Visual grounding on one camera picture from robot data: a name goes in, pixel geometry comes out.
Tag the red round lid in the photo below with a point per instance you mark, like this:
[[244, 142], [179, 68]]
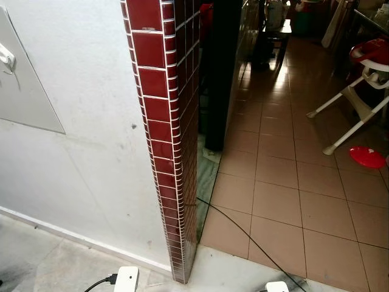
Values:
[[367, 157]]

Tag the white high chair red seat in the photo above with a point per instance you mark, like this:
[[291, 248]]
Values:
[[377, 78]]

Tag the dark table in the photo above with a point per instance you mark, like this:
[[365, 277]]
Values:
[[371, 21]]

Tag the green bin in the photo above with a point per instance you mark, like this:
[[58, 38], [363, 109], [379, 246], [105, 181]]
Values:
[[304, 21]]

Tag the black side table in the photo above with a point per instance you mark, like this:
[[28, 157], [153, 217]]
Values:
[[276, 33]]

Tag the red cloth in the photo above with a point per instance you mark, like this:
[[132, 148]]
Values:
[[206, 18]]

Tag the white skirting board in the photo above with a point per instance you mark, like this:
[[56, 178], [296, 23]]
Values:
[[85, 238]]

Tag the black upright post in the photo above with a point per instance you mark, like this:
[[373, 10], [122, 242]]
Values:
[[222, 73]]

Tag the grey wall panel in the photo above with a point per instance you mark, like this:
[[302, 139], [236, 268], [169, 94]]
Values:
[[24, 85]]

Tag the white wall hook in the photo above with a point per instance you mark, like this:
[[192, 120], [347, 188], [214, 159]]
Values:
[[6, 58]]

